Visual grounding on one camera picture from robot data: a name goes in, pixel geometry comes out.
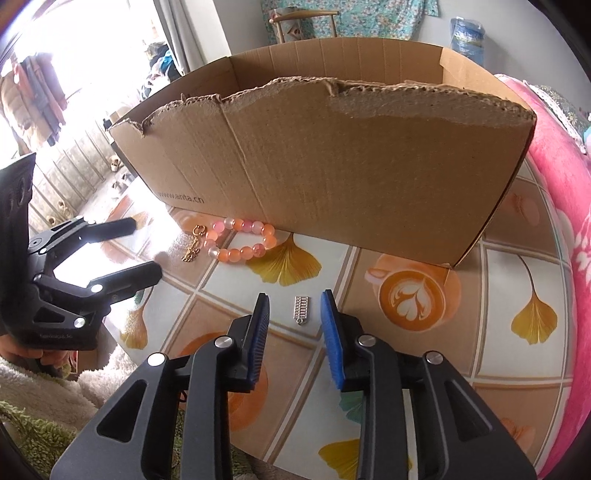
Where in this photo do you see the oval rhinestone gold pendant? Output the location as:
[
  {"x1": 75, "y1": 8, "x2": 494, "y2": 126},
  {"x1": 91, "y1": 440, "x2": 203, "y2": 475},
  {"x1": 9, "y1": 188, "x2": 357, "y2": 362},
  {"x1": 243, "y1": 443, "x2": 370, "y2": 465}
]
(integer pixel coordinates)
[{"x1": 181, "y1": 234, "x2": 202, "y2": 263}]

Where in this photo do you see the gold ring earring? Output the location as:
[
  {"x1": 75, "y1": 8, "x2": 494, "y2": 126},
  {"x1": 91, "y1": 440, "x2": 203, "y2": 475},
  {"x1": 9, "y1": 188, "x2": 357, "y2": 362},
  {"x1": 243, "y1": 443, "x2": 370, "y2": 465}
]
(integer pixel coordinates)
[{"x1": 192, "y1": 224, "x2": 207, "y2": 237}]

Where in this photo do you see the pink orange bead bracelet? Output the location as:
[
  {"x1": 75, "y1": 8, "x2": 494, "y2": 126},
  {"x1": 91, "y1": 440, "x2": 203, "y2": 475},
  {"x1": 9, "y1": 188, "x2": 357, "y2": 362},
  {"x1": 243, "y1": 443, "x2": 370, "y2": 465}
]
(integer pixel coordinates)
[{"x1": 202, "y1": 217, "x2": 279, "y2": 264}]

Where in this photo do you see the person left hand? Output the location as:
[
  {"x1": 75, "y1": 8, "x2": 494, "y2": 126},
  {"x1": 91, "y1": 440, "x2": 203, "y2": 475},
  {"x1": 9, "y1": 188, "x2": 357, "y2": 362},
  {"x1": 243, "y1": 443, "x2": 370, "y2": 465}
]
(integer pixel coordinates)
[{"x1": 0, "y1": 335, "x2": 71, "y2": 368}]

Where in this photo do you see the patterned table cover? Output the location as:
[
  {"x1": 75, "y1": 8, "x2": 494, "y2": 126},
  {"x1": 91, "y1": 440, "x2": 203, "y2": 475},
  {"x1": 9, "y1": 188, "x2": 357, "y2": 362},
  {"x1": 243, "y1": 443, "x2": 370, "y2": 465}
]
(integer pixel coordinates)
[{"x1": 74, "y1": 160, "x2": 576, "y2": 479}]

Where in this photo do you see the grey curtain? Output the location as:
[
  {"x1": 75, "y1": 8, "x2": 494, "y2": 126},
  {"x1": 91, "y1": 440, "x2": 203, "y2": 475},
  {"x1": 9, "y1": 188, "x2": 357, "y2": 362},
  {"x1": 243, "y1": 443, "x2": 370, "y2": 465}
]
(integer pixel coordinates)
[{"x1": 153, "y1": 0, "x2": 231, "y2": 75}]

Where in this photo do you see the brown cardboard box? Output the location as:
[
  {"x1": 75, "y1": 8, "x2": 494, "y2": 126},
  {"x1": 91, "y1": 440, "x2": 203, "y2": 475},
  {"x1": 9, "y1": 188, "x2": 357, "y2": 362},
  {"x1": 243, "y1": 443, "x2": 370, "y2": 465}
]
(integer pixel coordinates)
[{"x1": 110, "y1": 37, "x2": 536, "y2": 268}]

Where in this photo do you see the wooden chair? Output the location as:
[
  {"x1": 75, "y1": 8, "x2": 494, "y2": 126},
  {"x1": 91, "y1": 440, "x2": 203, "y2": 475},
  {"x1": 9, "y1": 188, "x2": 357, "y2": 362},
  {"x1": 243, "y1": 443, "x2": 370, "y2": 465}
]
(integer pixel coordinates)
[{"x1": 269, "y1": 8, "x2": 339, "y2": 44}]

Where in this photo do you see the pink floral blanket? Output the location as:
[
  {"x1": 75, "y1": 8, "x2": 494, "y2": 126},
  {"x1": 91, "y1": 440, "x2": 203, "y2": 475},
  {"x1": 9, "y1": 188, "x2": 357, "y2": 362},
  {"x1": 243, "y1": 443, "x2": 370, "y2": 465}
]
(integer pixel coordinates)
[{"x1": 497, "y1": 74, "x2": 590, "y2": 479}]

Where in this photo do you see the blue water bottle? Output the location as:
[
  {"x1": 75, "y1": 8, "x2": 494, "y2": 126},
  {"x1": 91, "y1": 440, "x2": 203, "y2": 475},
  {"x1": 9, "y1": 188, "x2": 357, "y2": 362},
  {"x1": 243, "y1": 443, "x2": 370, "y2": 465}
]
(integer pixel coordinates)
[{"x1": 450, "y1": 17, "x2": 486, "y2": 67}]

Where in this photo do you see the floral wall cloth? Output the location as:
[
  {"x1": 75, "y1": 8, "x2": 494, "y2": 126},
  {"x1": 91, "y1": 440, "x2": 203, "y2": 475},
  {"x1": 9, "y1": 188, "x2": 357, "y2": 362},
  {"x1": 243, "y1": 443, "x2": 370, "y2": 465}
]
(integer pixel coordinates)
[{"x1": 260, "y1": 0, "x2": 440, "y2": 40}]

